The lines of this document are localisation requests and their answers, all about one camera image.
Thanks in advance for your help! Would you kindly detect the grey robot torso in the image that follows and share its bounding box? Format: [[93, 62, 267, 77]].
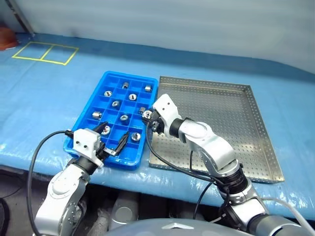
[[105, 218, 249, 236]]

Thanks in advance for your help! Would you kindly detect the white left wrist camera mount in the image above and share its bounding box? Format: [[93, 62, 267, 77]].
[[72, 127, 105, 169]]

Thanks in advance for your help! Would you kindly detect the white cable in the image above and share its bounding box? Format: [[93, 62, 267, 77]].
[[262, 196, 311, 232]]

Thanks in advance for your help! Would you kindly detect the blue plastic table cover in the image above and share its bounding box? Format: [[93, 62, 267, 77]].
[[0, 31, 315, 221]]

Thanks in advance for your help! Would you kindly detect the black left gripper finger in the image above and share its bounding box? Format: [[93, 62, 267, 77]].
[[115, 132, 129, 155], [94, 121, 108, 135]]

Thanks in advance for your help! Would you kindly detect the grey metal pole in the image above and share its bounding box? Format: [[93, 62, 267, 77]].
[[6, 0, 36, 37]]

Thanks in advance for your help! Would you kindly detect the grey rounded housing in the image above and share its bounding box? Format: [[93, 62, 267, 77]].
[[108, 191, 141, 231]]

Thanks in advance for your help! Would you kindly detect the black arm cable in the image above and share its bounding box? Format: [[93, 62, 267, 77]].
[[145, 124, 222, 219], [26, 129, 74, 236]]

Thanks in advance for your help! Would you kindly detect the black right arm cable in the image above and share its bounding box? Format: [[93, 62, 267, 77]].
[[145, 124, 222, 219]]

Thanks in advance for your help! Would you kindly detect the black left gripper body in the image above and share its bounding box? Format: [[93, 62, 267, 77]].
[[97, 141, 118, 160]]

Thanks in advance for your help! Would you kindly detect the blue compartment tray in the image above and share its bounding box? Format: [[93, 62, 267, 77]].
[[63, 70, 159, 171]]

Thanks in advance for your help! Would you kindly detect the perforated steel tray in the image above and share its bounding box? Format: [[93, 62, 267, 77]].
[[149, 75, 285, 184]]

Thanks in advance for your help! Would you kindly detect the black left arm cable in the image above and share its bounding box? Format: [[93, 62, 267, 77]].
[[26, 129, 74, 236]]

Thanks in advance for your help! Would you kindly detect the red-brown object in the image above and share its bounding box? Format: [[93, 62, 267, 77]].
[[0, 27, 18, 51]]

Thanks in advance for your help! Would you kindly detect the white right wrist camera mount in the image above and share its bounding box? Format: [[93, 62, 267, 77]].
[[152, 93, 182, 137]]

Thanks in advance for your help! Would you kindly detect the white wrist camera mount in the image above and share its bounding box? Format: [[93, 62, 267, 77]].
[[72, 127, 105, 169], [152, 93, 182, 137]]

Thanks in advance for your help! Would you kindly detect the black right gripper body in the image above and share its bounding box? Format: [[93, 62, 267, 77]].
[[149, 110, 165, 135]]

